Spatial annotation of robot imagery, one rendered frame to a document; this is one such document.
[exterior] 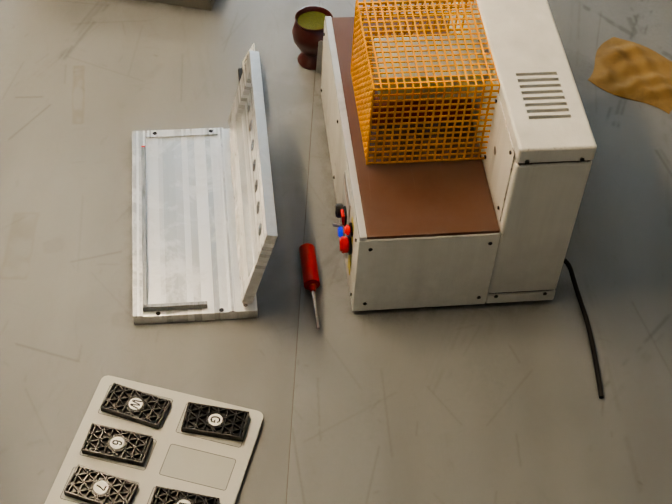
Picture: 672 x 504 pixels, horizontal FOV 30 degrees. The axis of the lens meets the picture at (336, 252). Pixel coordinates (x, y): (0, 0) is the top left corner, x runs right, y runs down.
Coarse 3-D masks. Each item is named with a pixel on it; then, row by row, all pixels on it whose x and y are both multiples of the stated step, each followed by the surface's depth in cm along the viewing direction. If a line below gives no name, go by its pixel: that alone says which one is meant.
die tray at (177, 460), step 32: (128, 384) 200; (96, 416) 196; (256, 416) 198; (160, 448) 193; (192, 448) 193; (224, 448) 194; (64, 480) 189; (160, 480) 189; (192, 480) 190; (224, 480) 190
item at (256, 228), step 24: (240, 96) 227; (240, 120) 229; (264, 120) 213; (240, 144) 225; (264, 144) 209; (240, 168) 221; (264, 168) 205; (240, 192) 218; (264, 192) 202; (240, 216) 216; (264, 216) 199; (240, 240) 214; (264, 240) 197; (240, 264) 212; (264, 264) 201
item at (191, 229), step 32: (160, 160) 232; (192, 160) 232; (224, 160) 232; (160, 192) 226; (192, 192) 227; (224, 192) 227; (160, 224) 221; (192, 224) 222; (224, 224) 222; (160, 256) 217; (192, 256) 217; (224, 256) 217; (160, 288) 212; (192, 288) 212; (224, 288) 213; (160, 320) 209; (192, 320) 210
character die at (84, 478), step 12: (84, 468) 189; (72, 480) 188; (84, 480) 188; (96, 480) 188; (108, 480) 188; (120, 480) 188; (72, 492) 186; (84, 492) 187; (96, 492) 186; (108, 492) 186; (120, 492) 187; (132, 492) 187
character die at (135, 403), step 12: (108, 396) 198; (120, 396) 198; (132, 396) 198; (144, 396) 198; (156, 396) 198; (108, 408) 196; (120, 408) 197; (132, 408) 196; (144, 408) 197; (156, 408) 196; (168, 408) 197; (132, 420) 196; (144, 420) 195; (156, 420) 195
